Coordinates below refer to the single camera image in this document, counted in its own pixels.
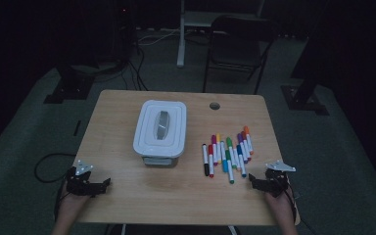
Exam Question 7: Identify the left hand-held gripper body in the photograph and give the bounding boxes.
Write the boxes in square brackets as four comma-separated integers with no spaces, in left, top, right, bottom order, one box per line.
[66,160,96,197]

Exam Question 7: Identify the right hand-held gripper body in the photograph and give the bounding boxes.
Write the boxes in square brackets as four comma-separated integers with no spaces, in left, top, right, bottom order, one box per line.
[264,160,297,199]

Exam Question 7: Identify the group of coloured markers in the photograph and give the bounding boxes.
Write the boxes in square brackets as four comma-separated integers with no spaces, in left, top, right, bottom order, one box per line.
[202,125,255,185]

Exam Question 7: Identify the bright green capped marker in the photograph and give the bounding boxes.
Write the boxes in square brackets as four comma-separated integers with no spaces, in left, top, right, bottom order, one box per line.
[226,136,237,169]

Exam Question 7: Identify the dark red capped marker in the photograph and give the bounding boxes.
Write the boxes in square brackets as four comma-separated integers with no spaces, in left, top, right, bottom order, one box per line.
[240,130,252,162]

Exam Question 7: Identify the clear brown storage box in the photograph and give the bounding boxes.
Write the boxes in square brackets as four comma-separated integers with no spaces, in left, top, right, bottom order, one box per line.
[141,156,179,168]

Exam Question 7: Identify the white box lid grey handle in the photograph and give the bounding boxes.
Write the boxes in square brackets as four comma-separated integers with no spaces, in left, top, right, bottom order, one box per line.
[132,99,188,160]

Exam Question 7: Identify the person's left hand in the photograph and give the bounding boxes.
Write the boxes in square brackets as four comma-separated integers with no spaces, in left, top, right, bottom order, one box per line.
[58,181,93,215]

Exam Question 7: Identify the person's right hand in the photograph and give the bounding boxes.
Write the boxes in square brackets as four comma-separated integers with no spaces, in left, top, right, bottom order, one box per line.
[265,190,297,216]

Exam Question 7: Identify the black floor strip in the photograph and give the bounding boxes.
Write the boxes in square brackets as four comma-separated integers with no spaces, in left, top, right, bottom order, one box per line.
[72,119,82,137]

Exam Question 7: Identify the black stand with square base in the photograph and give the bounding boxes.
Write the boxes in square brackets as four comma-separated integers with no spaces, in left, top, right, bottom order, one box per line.
[280,0,330,117]
[43,62,96,105]

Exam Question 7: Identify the black folding chair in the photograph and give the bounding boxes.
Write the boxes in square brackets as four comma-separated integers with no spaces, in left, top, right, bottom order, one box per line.
[203,14,277,96]

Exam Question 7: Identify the black equipment tower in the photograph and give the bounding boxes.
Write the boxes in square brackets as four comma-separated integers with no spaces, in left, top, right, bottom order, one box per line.
[111,0,139,64]

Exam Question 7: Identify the right hand-held gripper black cable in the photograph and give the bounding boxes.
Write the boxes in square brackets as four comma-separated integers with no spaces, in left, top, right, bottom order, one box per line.
[282,175,301,227]

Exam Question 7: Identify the hand-held gripper black cable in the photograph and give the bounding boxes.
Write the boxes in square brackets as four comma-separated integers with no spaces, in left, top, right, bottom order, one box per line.
[282,175,301,227]
[54,182,76,223]

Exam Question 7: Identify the left hand-held gripper black cable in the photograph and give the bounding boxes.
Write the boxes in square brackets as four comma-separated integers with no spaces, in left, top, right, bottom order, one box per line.
[54,182,76,223]

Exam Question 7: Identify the black looped floor cable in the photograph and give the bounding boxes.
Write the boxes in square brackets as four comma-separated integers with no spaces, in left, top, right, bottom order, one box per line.
[33,152,78,184]

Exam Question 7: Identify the black floor cables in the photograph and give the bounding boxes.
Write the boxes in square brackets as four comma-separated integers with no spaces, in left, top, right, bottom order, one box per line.
[122,48,150,92]

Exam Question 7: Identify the white floor cable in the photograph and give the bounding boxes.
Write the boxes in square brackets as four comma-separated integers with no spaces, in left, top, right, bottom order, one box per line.
[136,28,181,47]

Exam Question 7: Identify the white desk frame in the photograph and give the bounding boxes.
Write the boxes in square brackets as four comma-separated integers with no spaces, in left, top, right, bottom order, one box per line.
[176,0,265,69]

